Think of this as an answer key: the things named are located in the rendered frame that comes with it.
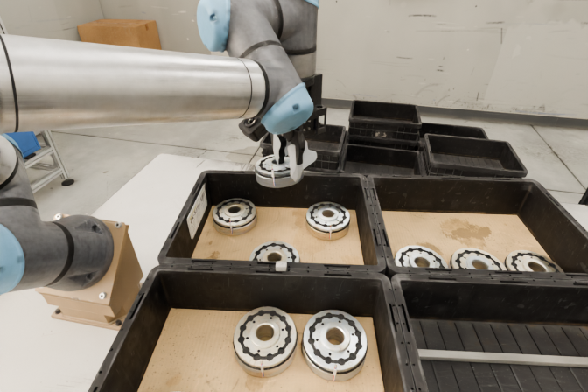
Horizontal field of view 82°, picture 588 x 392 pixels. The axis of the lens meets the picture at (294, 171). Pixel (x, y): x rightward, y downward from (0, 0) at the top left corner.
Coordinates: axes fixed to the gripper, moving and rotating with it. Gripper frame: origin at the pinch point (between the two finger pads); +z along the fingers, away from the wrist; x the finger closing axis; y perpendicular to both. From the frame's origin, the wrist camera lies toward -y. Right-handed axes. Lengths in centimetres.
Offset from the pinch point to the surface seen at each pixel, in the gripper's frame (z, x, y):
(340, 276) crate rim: 6.5, -22.9, -5.1
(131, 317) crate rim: 6.9, -10.1, -35.0
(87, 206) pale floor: 99, 168, -41
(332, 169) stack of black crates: 50, 52, 64
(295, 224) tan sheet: 16.4, 0.7, 2.9
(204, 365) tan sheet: 16.5, -17.4, -28.3
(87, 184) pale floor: 99, 197, -37
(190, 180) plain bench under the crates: 29, 53, -5
